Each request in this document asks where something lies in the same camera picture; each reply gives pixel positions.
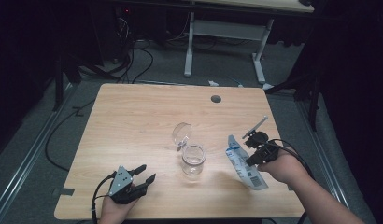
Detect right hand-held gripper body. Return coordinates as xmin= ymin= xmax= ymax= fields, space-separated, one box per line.
xmin=242 ymin=115 xmax=281 ymax=166

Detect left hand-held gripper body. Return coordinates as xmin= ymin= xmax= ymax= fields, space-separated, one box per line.
xmin=108 ymin=164 xmax=148 ymax=205

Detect white and blue pouch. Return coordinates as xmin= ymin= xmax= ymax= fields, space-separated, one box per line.
xmin=225 ymin=134 xmax=269 ymax=190

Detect clear glass jar with lid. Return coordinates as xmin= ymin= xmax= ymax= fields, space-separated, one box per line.
xmin=171 ymin=121 xmax=207 ymax=182

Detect person's right hand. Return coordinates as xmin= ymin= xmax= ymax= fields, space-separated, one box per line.
xmin=258 ymin=148 xmax=309 ymax=186

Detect person's left hand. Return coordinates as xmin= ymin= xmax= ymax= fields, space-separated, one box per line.
xmin=97 ymin=195 xmax=138 ymax=224

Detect grey tape piece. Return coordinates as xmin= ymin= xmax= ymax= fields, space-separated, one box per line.
xmin=52 ymin=187 xmax=76 ymax=197

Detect black stand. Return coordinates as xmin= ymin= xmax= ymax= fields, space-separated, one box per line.
xmin=52 ymin=52 xmax=85 ymax=112
xmin=267 ymin=71 xmax=322 ymax=132

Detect white-framed desk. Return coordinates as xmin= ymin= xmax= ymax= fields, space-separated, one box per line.
xmin=183 ymin=0 xmax=315 ymax=91

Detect dark computer tower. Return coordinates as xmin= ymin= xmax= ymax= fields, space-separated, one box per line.
xmin=113 ymin=4 xmax=135 ymax=62

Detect left hand-held gripper black cable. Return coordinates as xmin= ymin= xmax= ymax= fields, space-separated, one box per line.
xmin=91 ymin=171 xmax=118 ymax=224

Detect hand-held gripper black cable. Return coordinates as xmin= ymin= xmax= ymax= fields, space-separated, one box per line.
xmin=91 ymin=171 xmax=118 ymax=224
xmin=265 ymin=138 xmax=315 ymax=224

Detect right hand-held gripper black cable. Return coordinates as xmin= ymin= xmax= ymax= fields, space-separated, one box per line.
xmin=265 ymin=138 xmax=315 ymax=224

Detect metal floor rail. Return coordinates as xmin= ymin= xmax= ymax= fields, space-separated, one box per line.
xmin=0 ymin=83 xmax=79 ymax=218
xmin=296 ymin=99 xmax=357 ymax=224

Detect long black floor cable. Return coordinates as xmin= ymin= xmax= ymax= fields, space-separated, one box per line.
xmin=44 ymin=99 xmax=97 ymax=172

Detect curved black floor cable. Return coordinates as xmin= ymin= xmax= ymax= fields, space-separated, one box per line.
xmin=132 ymin=46 xmax=155 ymax=84

